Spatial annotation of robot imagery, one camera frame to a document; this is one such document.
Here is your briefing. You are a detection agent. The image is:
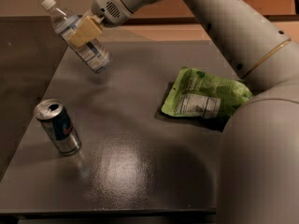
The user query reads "blue silver energy drink can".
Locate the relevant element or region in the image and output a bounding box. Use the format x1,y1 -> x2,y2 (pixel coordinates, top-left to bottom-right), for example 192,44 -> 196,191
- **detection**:
35,99 -> 81,156

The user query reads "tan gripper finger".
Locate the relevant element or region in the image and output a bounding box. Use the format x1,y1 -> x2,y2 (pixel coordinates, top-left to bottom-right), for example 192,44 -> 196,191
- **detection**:
67,16 -> 103,48

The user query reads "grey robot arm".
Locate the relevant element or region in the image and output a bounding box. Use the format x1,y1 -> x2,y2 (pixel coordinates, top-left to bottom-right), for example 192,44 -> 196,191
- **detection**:
87,0 -> 299,224

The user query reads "green snack bag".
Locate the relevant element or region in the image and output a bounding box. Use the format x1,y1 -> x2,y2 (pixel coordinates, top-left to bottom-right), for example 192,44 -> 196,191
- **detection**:
162,66 -> 253,121

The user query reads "clear blue-label plastic bottle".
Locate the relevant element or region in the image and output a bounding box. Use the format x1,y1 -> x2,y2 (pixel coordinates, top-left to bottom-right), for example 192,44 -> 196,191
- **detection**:
41,0 -> 111,73

